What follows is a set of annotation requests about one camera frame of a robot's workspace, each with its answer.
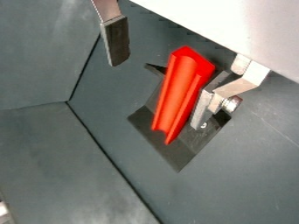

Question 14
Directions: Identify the black curved fixture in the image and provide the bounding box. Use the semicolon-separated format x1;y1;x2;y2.
126;62;232;173

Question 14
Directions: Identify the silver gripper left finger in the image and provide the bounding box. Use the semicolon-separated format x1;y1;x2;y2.
90;0;130;67

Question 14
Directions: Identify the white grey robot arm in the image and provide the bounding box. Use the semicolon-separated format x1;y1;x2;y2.
130;0;299;129

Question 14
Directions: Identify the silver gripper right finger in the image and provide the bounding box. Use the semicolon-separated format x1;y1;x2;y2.
191;54;270;130

